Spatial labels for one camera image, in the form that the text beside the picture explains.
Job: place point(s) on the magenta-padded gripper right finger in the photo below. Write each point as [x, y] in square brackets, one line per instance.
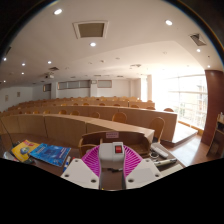
[145, 172]

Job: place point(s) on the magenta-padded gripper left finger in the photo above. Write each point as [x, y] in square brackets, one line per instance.
[78, 173]

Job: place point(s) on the white charger block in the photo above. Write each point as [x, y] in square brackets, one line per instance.
[110, 155]

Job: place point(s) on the blue marker pen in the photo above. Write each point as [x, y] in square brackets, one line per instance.
[66, 163]

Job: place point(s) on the black handheld microphone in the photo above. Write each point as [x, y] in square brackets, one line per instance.
[165, 162]

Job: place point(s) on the white remote control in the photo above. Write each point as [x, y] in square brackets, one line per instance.
[160, 150]

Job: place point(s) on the wooden desk organizer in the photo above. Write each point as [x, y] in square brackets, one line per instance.
[136, 140]

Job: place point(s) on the blue book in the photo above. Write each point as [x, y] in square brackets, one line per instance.
[50, 154]

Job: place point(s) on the long wooden lecture desks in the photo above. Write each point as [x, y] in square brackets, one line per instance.
[63, 128]

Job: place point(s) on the yellow book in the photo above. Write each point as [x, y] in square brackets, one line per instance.
[23, 150]

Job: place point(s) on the wooden lecture hall chairs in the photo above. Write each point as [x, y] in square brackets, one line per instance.
[119, 117]

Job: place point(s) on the wooden shelf unit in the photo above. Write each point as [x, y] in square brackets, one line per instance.
[216, 136]

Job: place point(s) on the black gooseneck microphone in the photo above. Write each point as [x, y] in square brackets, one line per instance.
[6, 133]

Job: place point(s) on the large bright window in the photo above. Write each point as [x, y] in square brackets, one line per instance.
[186, 100]

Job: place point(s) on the ceiling projector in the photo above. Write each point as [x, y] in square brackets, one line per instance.
[49, 76]

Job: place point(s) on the ceiling spot lights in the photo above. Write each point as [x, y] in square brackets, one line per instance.
[92, 44]

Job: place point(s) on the small ceiling vent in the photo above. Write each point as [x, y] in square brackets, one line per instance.
[198, 39]

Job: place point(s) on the large square ceiling vent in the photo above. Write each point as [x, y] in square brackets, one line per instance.
[90, 29]

